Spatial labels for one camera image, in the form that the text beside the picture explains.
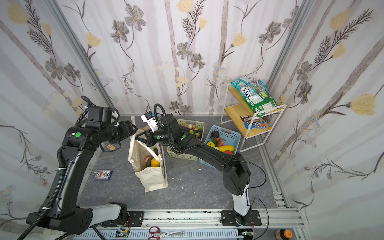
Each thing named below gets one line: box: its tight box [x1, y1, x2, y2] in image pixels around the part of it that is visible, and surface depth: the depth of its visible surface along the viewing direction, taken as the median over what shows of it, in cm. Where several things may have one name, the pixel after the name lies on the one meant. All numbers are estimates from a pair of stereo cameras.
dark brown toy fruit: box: [211, 131, 220, 138], surface depth 106 cm
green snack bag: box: [230, 77, 277, 118], surface depth 81 cm
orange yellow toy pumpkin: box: [151, 158, 160, 167], surface depth 85 cm
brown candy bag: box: [240, 115, 260, 122], surface depth 97 cm
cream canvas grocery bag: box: [128, 116, 168, 193], surface depth 72 cm
